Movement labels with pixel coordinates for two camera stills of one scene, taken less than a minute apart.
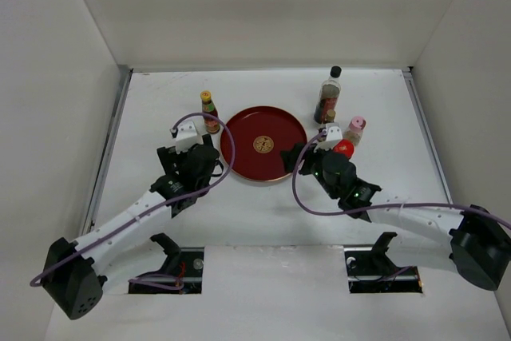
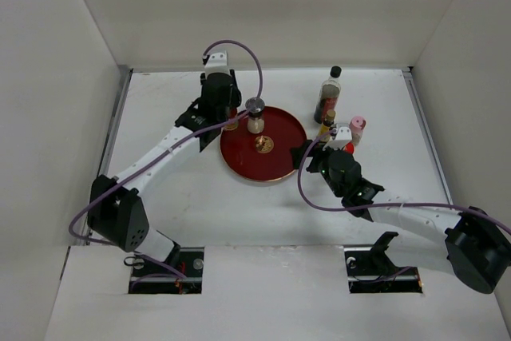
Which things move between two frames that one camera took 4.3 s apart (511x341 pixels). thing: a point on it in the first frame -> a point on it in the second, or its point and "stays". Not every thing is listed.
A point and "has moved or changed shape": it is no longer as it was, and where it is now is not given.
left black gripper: x=172 y=159 -> x=234 y=100
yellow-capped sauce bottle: x=211 y=125 has moved or changed shape
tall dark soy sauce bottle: x=329 y=95 stays
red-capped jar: x=345 y=145 stays
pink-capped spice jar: x=355 y=129 stays
